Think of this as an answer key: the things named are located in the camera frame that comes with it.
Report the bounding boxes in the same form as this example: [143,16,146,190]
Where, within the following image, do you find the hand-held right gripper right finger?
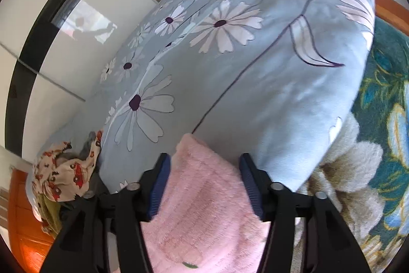
[239,152,373,273]

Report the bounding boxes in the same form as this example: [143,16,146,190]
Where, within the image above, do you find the orange wooden bed rail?
[374,0,409,34]

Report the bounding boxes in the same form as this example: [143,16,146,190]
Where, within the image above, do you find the beige fuzzy blanket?
[294,113,387,273]

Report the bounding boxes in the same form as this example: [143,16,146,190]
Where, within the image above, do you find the car print garment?
[32,130,103,201]

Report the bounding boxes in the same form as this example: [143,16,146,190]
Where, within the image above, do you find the blue floral quilt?
[27,0,376,219]

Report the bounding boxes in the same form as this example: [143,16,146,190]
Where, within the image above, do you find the dark grey garment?
[73,131,111,197]

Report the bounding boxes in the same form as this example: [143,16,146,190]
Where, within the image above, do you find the tan wooden slats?
[0,185,11,229]

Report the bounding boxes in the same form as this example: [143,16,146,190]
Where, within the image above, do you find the mustard knit sweater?
[38,193,69,235]

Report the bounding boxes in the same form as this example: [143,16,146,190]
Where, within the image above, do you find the pink fleece garment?
[141,134,272,273]

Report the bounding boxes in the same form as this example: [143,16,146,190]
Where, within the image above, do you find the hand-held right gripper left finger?
[40,152,171,273]

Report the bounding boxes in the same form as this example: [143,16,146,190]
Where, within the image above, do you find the orange wooden headboard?
[8,169,58,273]

